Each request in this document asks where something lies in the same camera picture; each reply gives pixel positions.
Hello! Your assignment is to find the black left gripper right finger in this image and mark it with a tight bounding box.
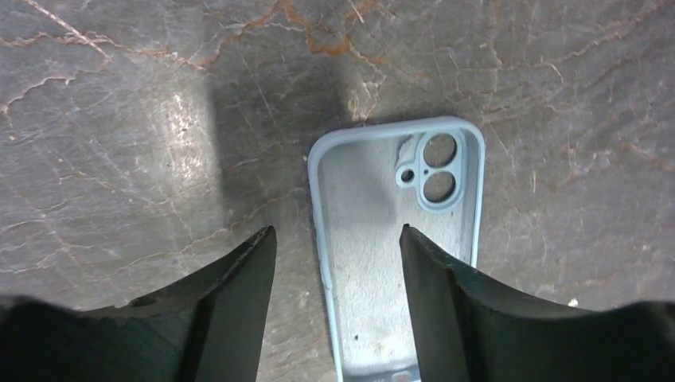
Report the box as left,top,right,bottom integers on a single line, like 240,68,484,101
400,225,674,381

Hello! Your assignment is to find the light blue phone case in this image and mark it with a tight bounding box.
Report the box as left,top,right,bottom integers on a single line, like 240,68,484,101
307,116,486,381

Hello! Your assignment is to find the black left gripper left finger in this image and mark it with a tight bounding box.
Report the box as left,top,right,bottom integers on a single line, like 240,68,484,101
1,226,277,381

